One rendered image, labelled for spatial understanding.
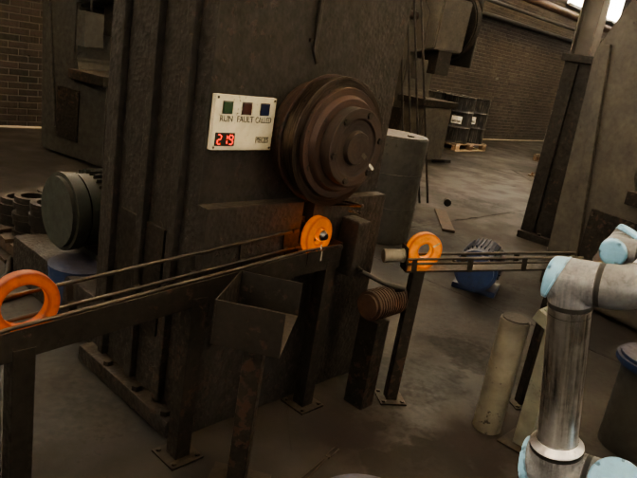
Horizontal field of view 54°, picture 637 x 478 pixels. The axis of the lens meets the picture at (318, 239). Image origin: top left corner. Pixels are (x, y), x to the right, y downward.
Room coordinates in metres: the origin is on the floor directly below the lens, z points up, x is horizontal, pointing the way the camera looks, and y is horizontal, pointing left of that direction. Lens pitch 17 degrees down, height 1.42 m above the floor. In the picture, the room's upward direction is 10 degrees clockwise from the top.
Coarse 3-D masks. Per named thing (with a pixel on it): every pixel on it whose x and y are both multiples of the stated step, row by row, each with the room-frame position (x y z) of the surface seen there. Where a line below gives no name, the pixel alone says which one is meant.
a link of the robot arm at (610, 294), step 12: (636, 252) 1.99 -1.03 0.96; (612, 264) 1.55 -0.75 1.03; (636, 264) 1.57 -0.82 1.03; (612, 276) 1.50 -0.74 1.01; (624, 276) 1.50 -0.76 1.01; (636, 276) 1.50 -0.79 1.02; (600, 288) 1.49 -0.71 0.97; (612, 288) 1.48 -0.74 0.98; (624, 288) 1.48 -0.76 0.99; (636, 288) 1.49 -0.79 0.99; (600, 300) 1.49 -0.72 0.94; (612, 300) 1.48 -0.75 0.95; (624, 300) 1.48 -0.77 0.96; (636, 300) 1.49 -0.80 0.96
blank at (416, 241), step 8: (424, 232) 2.50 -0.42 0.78; (416, 240) 2.47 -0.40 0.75; (424, 240) 2.49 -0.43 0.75; (432, 240) 2.50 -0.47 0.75; (416, 248) 2.48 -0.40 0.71; (432, 248) 2.50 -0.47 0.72; (440, 248) 2.51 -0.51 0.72; (416, 256) 2.48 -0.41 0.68; (424, 256) 2.52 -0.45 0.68; (432, 256) 2.50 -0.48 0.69; (440, 256) 2.52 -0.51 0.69
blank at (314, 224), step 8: (320, 216) 2.29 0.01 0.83; (312, 224) 2.25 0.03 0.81; (320, 224) 2.28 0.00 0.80; (328, 224) 2.32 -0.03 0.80; (304, 232) 2.24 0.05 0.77; (312, 232) 2.25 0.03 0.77; (328, 232) 2.33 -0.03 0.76; (304, 240) 2.23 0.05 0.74; (312, 240) 2.25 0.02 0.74; (328, 240) 2.34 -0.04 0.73; (304, 248) 2.25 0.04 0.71
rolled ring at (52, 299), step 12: (12, 276) 1.45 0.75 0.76; (24, 276) 1.47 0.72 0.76; (36, 276) 1.49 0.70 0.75; (0, 288) 1.43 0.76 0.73; (12, 288) 1.45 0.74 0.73; (48, 288) 1.51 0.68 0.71; (0, 300) 1.43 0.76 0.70; (48, 300) 1.52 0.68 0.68; (60, 300) 1.54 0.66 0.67; (0, 312) 1.43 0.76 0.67; (48, 312) 1.52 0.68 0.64; (0, 324) 1.43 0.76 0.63; (12, 324) 1.46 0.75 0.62; (36, 324) 1.49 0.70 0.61
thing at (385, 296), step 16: (384, 288) 2.44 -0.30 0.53; (368, 304) 2.37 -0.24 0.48; (384, 304) 2.35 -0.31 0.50; (400, 304) 2.43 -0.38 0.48; (368, 320) 2.37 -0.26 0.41; (384, 320) 2.41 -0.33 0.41; (368, 336) 2.38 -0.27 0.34; (384, 336) 2.41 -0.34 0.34; (368, 352) 2.37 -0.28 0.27; (352, 368) 2.42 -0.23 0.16; (368, 368) 2.36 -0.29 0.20; (352, 384) 2.40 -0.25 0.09; (368, 384) 2.37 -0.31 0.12; (352, 400) 2.39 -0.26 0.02; (368, 400) 2.39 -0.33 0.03
